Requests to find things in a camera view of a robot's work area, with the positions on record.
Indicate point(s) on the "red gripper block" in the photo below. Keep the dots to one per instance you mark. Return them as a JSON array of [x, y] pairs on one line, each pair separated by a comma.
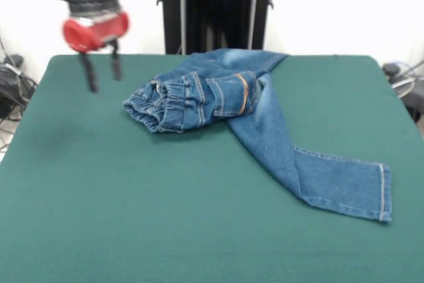
[[99, 31]]

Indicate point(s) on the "blue denim jeans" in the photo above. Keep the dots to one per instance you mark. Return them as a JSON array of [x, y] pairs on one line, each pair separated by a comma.
[[265, 120]]

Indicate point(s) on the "grey swivel chair base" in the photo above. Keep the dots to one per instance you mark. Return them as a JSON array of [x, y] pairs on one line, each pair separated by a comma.
[[14, 60], [405, 87]]

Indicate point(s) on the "dark green table cloth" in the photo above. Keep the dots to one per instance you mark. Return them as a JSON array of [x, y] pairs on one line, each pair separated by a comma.
[[99, 180]]

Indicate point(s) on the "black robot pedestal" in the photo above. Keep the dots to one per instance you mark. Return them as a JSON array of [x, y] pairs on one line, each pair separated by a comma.
[[215, 8]]

